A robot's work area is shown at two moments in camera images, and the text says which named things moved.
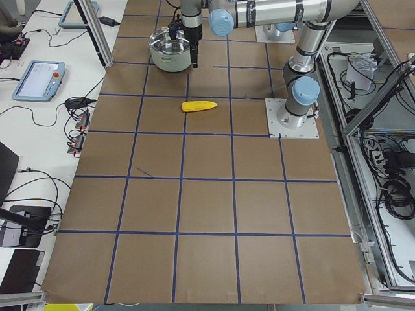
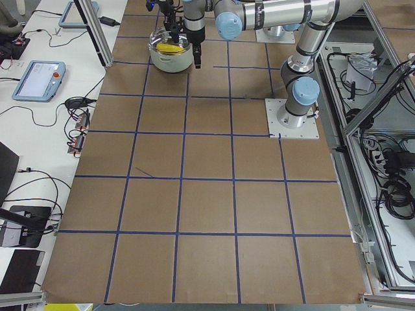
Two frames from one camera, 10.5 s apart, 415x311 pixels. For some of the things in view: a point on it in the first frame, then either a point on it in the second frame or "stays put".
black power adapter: x=108 y=21 stays put
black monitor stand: x=34 y=219 stays put
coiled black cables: x=398 y=197 stays put
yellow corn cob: x=188 y=106 -> x=168 y=48
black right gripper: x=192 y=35 -> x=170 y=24
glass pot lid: x=161 y=40 stays put
